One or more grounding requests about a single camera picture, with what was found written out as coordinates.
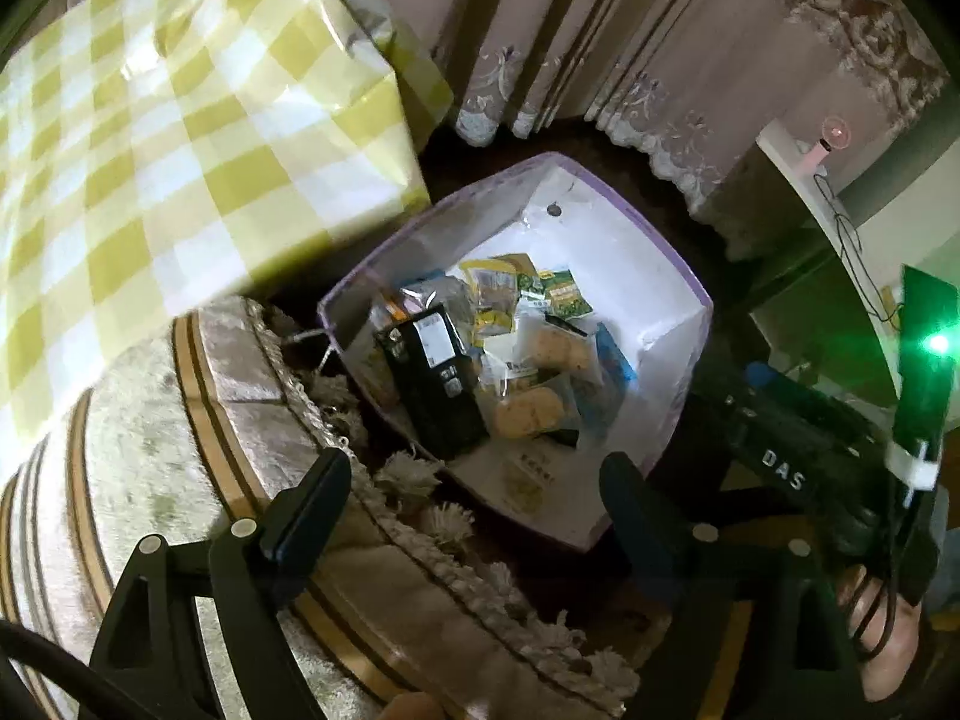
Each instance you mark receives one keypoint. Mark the yellow checkered tablecloth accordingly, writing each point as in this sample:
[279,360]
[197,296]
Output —
[150,165]

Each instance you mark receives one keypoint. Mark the blue-edged nut packet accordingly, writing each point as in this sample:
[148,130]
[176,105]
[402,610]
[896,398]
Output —
[611,367]

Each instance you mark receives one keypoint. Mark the green pea snack packet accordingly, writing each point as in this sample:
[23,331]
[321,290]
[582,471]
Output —
[566,296]

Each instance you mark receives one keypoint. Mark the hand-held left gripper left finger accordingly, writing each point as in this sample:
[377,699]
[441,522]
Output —
[311,510]

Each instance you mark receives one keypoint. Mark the white purple storage box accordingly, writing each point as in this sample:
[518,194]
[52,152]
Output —
[637,277]

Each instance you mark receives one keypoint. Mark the white side table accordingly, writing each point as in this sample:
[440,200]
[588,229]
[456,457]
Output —
[787,157]

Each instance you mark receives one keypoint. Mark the clear square cracker packet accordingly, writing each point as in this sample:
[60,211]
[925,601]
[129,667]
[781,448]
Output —
[525,409]

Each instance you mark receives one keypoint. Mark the pink lamp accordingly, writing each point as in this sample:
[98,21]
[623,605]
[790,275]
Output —
[834,133]

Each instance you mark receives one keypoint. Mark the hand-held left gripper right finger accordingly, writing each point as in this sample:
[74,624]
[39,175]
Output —
[637,510]

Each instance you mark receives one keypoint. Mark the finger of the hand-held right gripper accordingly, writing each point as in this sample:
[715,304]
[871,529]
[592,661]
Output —
[772,390]

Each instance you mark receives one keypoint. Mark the yellow snack packet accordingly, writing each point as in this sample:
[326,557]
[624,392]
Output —
[487,292]

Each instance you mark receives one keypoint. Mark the person's right hand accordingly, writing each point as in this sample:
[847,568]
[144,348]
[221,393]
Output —
[892,652]

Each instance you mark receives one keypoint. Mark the clear round cookie packet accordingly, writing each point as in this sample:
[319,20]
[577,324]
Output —
[559,349]

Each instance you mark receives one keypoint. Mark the large black snack packet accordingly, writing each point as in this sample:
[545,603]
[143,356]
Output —
[435,390]

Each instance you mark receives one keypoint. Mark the striped sofa cushion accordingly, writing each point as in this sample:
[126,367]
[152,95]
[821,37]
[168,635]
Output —
[150,427]

